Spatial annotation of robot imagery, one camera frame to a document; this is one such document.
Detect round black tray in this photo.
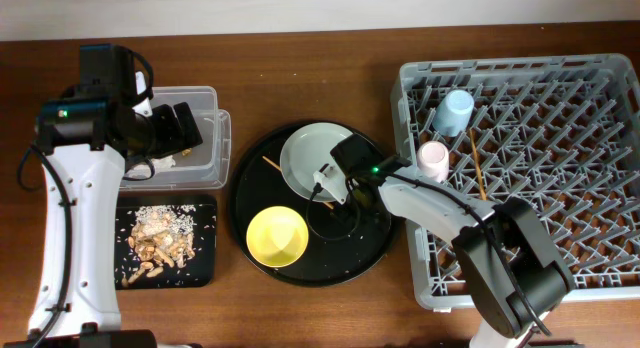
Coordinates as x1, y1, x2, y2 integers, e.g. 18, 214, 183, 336
227, 121, 399, 287

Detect clear plastic bin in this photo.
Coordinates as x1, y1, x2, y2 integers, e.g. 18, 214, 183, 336
119, 86, 231, 192

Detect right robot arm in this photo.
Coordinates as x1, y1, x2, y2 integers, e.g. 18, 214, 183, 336
330, 134, 575, 347

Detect yellow bowl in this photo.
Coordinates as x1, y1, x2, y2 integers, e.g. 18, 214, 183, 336
246, 206, 309, 268

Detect peanut shell food scraps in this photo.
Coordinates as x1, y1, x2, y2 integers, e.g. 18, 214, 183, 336
120, 205, 196, 288

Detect pink cup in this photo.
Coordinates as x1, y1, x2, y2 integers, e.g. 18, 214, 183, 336
416, 141, 449, 183

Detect black rectangular tray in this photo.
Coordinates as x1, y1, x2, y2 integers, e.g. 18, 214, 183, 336
114, 194, 217, 290

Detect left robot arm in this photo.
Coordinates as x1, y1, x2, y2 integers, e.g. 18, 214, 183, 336
21, 44, 203, 347

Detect white tissue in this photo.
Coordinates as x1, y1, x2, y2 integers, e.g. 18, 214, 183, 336
150, 155, 176, 171

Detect blue cup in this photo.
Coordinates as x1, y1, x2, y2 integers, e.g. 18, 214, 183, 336
432, 90, 475, 137

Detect grey plate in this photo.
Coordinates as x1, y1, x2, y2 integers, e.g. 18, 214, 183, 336
280, 122, 353, 199

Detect grey dishwasher rack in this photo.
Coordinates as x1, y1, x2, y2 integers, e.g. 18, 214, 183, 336
390, 54, 639, 302

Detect wooden chopstick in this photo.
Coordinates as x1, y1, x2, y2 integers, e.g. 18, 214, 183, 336
468, 128, 488, 201
262, 156, 334, 210

